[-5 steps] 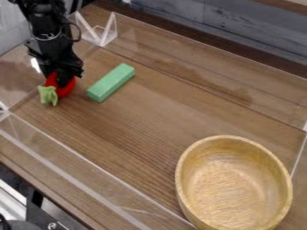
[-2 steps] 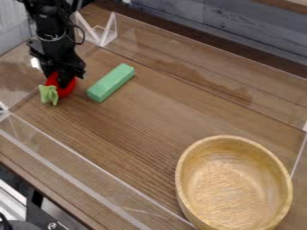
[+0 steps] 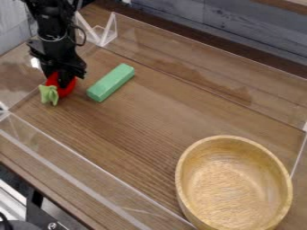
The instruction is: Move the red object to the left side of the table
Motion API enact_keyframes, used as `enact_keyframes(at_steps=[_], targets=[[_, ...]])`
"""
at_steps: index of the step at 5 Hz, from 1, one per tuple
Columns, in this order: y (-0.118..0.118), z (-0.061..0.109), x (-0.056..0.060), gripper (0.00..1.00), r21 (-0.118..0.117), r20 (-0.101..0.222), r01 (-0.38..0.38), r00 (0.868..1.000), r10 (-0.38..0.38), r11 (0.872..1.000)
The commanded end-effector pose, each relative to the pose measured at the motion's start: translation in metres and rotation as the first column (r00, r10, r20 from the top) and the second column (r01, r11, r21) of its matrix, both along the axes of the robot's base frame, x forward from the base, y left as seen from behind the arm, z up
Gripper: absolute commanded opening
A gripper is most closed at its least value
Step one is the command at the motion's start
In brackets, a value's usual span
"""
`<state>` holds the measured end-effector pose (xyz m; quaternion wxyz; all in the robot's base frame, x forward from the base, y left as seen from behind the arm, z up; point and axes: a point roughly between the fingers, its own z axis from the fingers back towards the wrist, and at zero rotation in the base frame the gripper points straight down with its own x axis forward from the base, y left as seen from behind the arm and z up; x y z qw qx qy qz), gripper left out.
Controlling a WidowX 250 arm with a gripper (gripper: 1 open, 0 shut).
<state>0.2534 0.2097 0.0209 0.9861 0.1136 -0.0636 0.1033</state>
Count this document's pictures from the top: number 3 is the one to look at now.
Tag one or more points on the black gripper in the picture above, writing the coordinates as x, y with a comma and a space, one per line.
58, 57

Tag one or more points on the red plush radish toy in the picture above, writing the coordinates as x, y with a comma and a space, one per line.
52, 92

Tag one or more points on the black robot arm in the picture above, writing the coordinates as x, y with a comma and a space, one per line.
55, 16

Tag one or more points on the green rectangular block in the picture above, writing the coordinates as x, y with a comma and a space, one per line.
110, 83

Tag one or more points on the black metal clamp base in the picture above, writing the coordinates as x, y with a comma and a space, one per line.
44, 221

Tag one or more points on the wooden bowl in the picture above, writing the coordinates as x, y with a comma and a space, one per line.
232, 185

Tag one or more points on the clear acrylic enclosure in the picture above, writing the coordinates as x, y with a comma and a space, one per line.
102, 157

